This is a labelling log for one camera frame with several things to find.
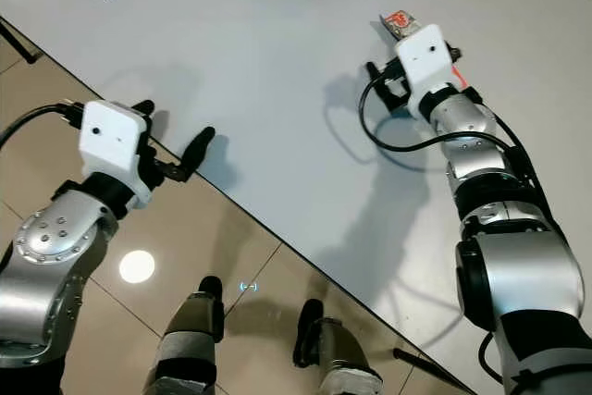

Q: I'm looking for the silver red snack wrapper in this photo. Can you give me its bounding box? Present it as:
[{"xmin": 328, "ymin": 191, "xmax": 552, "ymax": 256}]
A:
[{"xmin": 379, "ymin": 10, "xmax": 425, "ymax": 44}]

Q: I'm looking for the robot left leg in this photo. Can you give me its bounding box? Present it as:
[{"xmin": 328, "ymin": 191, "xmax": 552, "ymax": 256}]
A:
[{"xmin": 143, "ymin": 277, "xmax": 225, "ymax": 395}]

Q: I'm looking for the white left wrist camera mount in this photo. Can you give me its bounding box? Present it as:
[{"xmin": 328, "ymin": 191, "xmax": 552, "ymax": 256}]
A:
[{"xmin": 80, "ymin": 101, "xmax": 154, "ymax": 209}]

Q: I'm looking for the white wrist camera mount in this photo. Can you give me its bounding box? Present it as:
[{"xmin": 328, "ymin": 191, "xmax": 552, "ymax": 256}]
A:
[
  {"xmin": 393, "ymin": 25, "xmax": 463, "ymax": 118},
  {"xmin": 80, "ymin": 101, "xmax": 154, "ymax": 209}
]

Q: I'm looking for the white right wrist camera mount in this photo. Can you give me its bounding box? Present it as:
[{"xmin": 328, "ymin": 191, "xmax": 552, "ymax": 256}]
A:
[{"xmin": 393, "ymin": 25, "xmax": 463, "ymax": 118}]

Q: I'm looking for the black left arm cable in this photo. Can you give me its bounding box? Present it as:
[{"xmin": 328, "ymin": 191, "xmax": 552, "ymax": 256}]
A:
[{"xmin": 0, "ymin": 104, "xmax": 89, "ymax": 151}]

